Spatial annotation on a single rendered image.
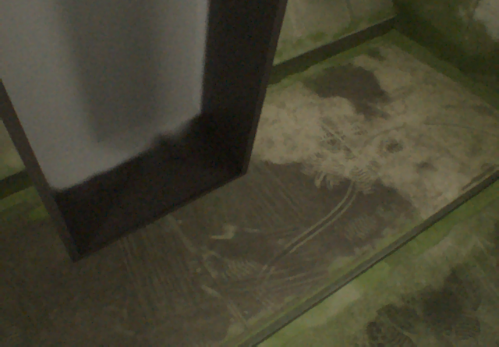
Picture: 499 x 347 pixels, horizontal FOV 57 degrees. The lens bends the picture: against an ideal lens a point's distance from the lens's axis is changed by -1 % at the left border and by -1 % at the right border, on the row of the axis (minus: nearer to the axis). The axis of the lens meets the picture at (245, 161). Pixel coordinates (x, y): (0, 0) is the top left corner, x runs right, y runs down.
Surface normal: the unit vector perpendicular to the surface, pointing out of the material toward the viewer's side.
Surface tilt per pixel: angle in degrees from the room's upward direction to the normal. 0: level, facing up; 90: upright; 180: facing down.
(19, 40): 102
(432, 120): 0
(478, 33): 90
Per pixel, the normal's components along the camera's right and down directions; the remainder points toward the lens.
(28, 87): 0.56, 0.73
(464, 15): -0.83, 0.41
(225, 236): 0.00, -0.68
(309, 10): 0.47, 0.14
